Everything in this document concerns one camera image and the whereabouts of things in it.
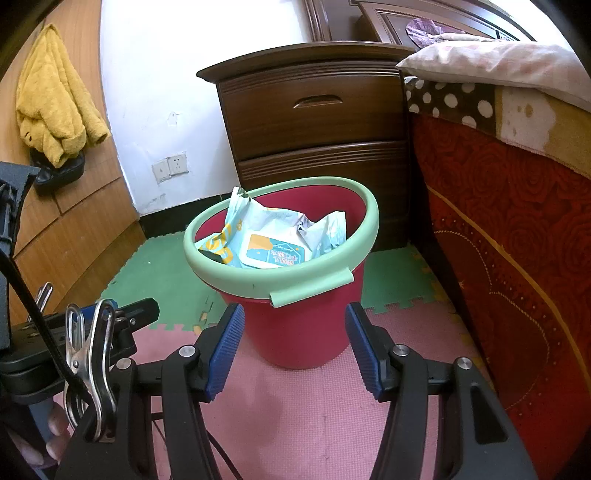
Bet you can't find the red bed cover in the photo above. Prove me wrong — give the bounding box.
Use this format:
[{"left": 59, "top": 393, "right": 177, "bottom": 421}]
[{"left": 411, "top": 113, "right": 591, "bottom": 467}]

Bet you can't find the brown wooden headboard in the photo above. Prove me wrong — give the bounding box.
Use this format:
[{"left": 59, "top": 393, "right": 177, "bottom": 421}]
[{"left": 302, "top": 0, "right": 536, "bottom": 47}]

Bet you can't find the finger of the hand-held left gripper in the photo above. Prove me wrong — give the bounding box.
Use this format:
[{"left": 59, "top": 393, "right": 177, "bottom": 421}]
[
  {"left": 113, "top": 323, "right": 139, "bottom": 365},
  {"left": 113, "top": 298, "right": 160, "bottom": 326}
]

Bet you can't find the purple cloth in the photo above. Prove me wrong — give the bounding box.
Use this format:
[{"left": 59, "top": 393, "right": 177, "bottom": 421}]
[{"left": 405, "top": 17, "right": 467, "bottom": 47}]

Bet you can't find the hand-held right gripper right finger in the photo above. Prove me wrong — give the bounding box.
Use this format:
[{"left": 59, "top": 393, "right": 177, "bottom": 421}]
[{"left": 345, "top": 302, "right": 539, "bottom": 480}]

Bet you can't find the brown wooden nightstand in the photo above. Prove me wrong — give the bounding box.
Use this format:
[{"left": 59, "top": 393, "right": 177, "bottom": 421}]
[{"left": 196, "top": 41, "right": 416, "bottom": 252}]

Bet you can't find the black braided cable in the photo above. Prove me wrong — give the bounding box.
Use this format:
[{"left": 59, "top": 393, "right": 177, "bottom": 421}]
[{"left": 0, "top": 249, "right": 95, "bottom": 409}]

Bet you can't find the thin black cable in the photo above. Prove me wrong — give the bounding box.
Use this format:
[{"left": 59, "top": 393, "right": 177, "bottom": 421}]
[{"left": 150, "top": 406, "right": 243, "bottom": 480}]

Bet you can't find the blue wet wipes pack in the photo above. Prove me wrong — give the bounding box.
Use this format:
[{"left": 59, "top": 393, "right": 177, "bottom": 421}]
[{"left": 198, "top": 187, "right": 347, "bottom": 269}]

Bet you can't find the red bin with green rim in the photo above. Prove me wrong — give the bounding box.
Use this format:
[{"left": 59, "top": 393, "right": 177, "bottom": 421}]
[{"left": 184, "top": 176, "right": 380, "bottom": 370}]

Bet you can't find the small metal clip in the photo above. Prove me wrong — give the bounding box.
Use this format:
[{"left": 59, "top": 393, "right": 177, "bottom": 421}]
[{"left": 36, "top": 282, "right": 54, "bottom": 315}]

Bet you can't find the metal spring clip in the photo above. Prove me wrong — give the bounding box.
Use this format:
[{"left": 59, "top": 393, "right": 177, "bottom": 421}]
[{"left": 64, "top": 299, "right": 118, "bottom": 444}]

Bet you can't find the person's left hand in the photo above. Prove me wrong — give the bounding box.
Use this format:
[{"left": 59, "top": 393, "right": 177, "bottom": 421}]
[{"left": 0, "top": 401, "right": 75, "bottom": 467}]

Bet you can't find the black bag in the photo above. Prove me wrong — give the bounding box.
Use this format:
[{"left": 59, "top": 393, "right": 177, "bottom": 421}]
[{"left": 28, "top": 150, "right": 86, "bottom": 188}]

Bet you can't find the pink foam mat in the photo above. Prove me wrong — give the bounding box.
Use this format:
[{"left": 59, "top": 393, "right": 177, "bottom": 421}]
[{"left": 53, "top": 302, "right": 497, "bottom": 480}]

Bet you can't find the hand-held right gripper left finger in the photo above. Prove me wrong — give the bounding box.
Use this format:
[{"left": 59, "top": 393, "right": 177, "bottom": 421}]
[{"left": 55, "top": 302, "right": 246, "bottom": 480}]

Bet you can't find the pale pink pillow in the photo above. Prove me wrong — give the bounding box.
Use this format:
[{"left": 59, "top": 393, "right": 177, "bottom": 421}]
[{"left": 396, "top": 39, "right": 591, "bottom": 107}]

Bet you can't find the wooden wardrobe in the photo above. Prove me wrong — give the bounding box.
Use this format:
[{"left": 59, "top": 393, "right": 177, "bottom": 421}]
[{"left": 0, "top": 0, "right": 148, "bottom": 324}]

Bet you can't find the yellow sweater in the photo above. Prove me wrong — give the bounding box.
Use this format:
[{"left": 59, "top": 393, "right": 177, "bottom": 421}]
[{"left": 15, "top": 24, "right": 112, "bottom": 169}]

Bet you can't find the polka-dot patchwork sheet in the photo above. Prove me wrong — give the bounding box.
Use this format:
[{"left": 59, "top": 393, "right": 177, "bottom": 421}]
[{"left": 404, "top": 78, "right": 591, "bottom": 181}]

